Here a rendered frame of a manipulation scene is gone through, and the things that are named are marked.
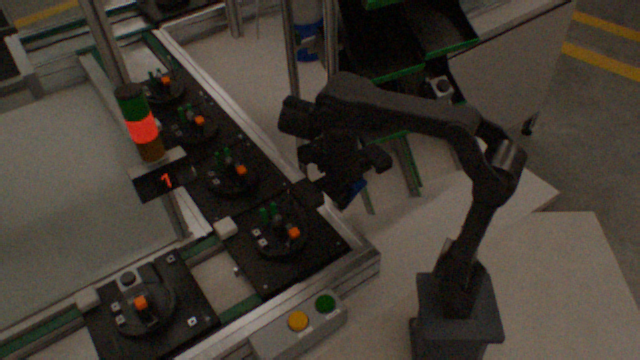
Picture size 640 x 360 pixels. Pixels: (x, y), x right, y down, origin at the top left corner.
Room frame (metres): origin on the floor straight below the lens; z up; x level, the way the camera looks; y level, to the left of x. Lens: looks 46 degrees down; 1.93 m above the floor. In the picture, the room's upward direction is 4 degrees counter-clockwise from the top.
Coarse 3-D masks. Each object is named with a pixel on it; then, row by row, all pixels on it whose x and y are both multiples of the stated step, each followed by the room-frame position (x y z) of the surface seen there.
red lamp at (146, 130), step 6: (150, 114) 0.76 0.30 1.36; (144, 120) 0.74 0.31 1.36; (150, 120) 0.75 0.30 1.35; (132, 126) 0.74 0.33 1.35; (138, 126) 0.74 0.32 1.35; (144, 126) 0.74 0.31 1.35; (150, 126) 0.75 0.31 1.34; (156, 126) 0.76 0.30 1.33; (132, 132) 0.74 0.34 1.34; (138, 132) 0.74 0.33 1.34; (144, 132) 0.74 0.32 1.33; (150, 132) 0.74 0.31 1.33; (156, 132) 0.76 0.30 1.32; (132, 138) 0.75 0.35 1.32; (138, 138) 0.74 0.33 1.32; (144, 138) 0.74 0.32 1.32; (150, 138) 0.74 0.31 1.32
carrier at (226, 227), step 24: (288, 192) 0.81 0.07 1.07; (240, 216) 0.83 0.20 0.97; (264, 216) 0.78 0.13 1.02; (288, 216) 0.80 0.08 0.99; (312, 216) 0.81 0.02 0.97; (240, 240) 0.75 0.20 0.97; (264, 240) 0.72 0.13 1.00; (312, 240) 0.74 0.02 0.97; (336, 240) 0.73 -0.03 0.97; (240, 264) 0.68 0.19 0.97; (264, 264) 0.68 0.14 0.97; (288, 264) 0.67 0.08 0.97; (312, 264) 0.67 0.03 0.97; (264, 288) 0.61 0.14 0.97
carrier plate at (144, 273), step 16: (160, 256) 0.72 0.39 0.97; (176, 256) 0.72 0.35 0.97; (144, 272) 0.68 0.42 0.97; (160, 272) 0.68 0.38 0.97; (176, 272) 0.67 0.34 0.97; (112, 288) 0.64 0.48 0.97; (176, 288) 0.63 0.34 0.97; (192, 288) 0.63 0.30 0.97; (112, 304) 0.60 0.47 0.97; (192, 304) 0.59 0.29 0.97; (208, 304) 0.58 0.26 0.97; (96, 320) 0.57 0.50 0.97; (176, 320) 0.55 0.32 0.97; (208, 320) 0.54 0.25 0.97; (96, 336) 0.53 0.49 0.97; (112, 336) 0.53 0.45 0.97; (160, 336) 0.52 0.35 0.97; (176, 336) 0.51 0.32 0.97; (192, 336) 0.51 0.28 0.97; (112, 352) 0.49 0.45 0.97; (128, 352) 0.49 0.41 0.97; (144, 352) 0.48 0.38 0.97; (160, 352) 0.48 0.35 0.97
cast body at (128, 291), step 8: (128, 272) 0.60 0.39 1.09; (136, 272) 0.60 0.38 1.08; (120, 280) 0.58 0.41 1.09; (128, 280) 0.58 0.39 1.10; (136, 280) 0.58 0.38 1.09; (120, 288) 0.57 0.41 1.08; (128, 288) 0.56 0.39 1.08; (136, 288) 0.57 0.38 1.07; (144, 288) 0.58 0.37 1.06; (128, 296) 0.56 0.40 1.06; (144, 296) 0.56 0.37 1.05
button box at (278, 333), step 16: (304, 304) 0.57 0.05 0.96; (336, 304) 0.57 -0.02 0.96; (320, 320) 0.53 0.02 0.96; (336, 320) 0.54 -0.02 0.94; (256, 336) 0.51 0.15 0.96; (272, 336) 0.50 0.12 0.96; (288, 336) 0.50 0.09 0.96; (304, 336) 0.50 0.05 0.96; (320, 336) 0.52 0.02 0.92; (256, 352) 0.47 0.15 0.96; (272, 352) 0.47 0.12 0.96; (288, 352) 0.48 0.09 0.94
